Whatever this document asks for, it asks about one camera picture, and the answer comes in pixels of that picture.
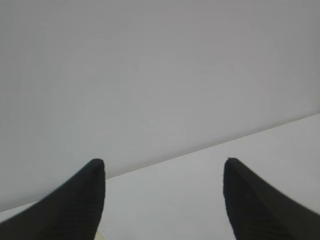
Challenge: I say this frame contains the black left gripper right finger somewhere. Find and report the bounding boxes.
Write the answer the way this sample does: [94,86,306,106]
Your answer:
[223,158,320,240]

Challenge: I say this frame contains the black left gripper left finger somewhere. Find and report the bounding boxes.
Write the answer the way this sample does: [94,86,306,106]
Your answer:
[0,159,106,240]

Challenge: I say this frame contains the white paper cup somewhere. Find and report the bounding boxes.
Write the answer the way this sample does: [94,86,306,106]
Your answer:
[94,231,105,240]

